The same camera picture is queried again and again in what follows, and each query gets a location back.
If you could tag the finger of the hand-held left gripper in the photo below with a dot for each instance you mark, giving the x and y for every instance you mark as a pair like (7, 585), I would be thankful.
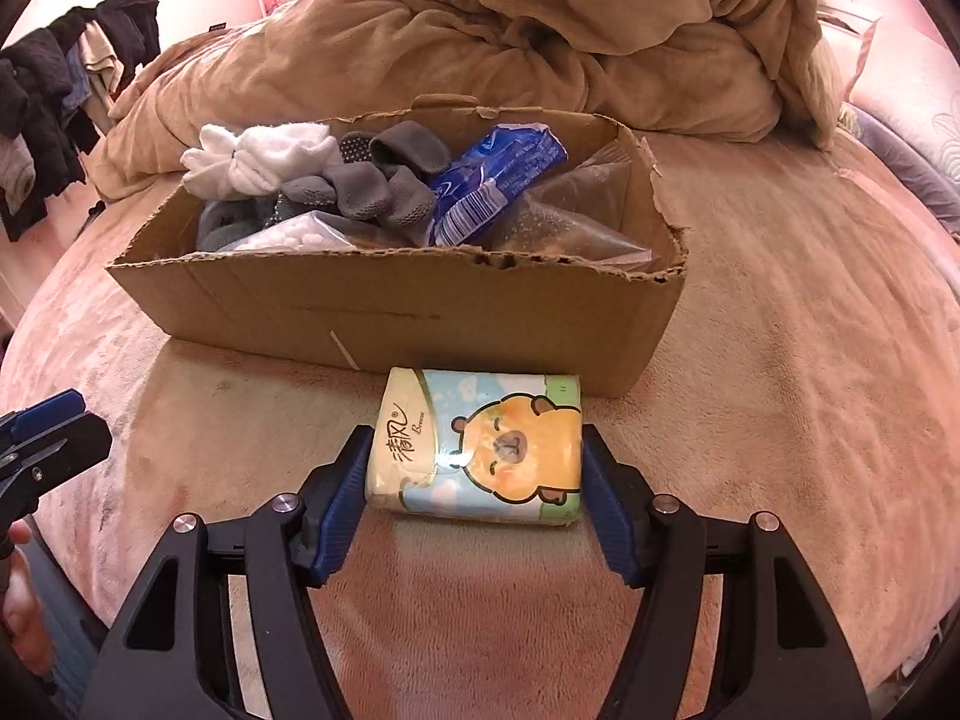
(45, 412)
(71, 450)

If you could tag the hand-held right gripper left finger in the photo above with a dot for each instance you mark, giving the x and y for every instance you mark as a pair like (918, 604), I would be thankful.
(341, 510)

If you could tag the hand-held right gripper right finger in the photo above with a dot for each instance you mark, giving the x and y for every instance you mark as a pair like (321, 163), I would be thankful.
(611, 510)

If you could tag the cartoon bear tissue pack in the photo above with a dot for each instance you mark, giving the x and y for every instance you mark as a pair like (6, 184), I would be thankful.
(487, 450)

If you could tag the cardboard box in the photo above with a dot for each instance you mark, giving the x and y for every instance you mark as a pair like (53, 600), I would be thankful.
(390, 315)

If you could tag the blue grey sock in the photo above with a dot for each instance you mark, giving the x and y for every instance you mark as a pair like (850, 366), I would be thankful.
(232, 225)

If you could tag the clear bag of cotton swabs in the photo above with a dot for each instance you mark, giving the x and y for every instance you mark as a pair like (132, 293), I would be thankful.
(292, 236)

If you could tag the clear snack bag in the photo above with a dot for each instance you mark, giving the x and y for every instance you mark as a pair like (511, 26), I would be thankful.
(577, 217)

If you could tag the white sock bundle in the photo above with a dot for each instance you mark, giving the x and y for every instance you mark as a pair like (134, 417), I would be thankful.
(255, 157)

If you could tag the blue plastic packet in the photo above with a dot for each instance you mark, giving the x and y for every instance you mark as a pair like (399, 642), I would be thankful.
(495, 180)

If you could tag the dark grey dotted sock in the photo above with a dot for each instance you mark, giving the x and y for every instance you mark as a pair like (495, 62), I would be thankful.
(397, 146)

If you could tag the person's left hand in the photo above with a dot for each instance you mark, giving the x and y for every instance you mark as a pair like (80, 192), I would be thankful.
(19, 615)

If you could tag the hanging dark clothes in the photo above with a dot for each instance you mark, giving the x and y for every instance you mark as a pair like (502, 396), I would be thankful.
(52, 97)

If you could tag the purple pillow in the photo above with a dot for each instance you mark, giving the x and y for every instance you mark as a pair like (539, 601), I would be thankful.
(911, 165)

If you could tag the brown fleece blanket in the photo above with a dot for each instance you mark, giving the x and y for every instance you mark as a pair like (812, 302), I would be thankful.
(525, 37)

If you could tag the floral cream pillow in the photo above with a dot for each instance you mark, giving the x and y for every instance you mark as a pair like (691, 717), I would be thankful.
(915, 90)

